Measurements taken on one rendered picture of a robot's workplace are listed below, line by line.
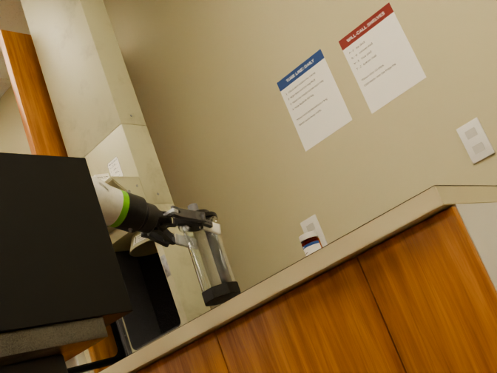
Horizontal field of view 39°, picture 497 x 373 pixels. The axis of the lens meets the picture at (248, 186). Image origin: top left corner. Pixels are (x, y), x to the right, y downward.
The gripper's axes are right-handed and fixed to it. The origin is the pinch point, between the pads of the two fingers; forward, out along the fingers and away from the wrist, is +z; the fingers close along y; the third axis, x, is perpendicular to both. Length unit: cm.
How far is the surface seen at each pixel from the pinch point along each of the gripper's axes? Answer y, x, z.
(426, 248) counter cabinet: -63, 33, -1
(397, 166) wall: -32, -24, 55
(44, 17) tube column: 55, -114, -18
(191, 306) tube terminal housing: 32.6, 3.1, 23.4
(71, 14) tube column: 40, -105, -15
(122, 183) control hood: 33.0, -33.8, -0.6
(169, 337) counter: 9.7, 25.6, -4.9
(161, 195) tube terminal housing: 32.6, -34.6, 14.8
